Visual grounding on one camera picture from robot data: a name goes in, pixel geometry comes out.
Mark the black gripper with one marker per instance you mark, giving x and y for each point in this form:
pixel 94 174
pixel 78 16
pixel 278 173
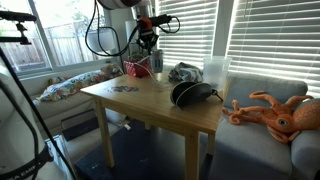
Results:
pixel 147 36

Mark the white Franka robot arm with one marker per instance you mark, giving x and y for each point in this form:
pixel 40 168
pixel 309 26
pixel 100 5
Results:
pixel 16 133

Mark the transparent plastic bucket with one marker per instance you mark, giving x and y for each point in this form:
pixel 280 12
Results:
pixel 216 73

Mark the white printed packet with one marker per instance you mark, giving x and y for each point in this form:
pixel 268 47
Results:
pixel 137 57

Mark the red dotted basket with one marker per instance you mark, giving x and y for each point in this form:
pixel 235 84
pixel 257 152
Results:
pixel 137 70

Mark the white window blind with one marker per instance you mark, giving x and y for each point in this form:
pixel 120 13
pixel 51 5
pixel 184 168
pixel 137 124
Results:
pixel 188 33
pixel 276 40

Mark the crumpled grey cloth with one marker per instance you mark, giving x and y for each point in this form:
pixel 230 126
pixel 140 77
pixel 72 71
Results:
pixel 185 71

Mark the colourful cards patch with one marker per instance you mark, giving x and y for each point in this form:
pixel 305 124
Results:
pixel 122 89

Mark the white hanging pot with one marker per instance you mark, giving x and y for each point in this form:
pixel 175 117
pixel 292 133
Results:
pixel 100 40

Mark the light wooden table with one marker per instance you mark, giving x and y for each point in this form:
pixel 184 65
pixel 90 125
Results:
pixel 146 103

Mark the small white plug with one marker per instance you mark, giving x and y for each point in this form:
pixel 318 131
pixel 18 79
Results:
pixel 127 126

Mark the white framed glass window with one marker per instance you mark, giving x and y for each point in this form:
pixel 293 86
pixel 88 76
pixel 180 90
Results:
pixel 66 50

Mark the colourful patterned cushion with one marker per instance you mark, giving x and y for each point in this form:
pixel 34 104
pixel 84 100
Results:
pixel 71 86

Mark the small yellow patterned cushion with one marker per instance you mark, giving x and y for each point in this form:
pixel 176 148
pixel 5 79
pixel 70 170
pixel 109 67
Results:
pixel 56 80

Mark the dark storage box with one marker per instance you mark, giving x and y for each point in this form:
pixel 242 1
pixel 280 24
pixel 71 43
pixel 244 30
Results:
pixel 80 128

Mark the dark rug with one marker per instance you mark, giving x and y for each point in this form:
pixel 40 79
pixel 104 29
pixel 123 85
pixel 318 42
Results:
pixel 140 156

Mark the grey sofa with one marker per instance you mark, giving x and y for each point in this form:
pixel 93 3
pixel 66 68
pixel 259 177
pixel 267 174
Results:
pixel 246 150

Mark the orange octopus plush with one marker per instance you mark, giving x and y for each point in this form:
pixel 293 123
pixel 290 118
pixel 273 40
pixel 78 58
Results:
pixel 283 121

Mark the metal frame robot stand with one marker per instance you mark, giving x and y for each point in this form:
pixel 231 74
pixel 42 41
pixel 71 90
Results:
pixel 58 153

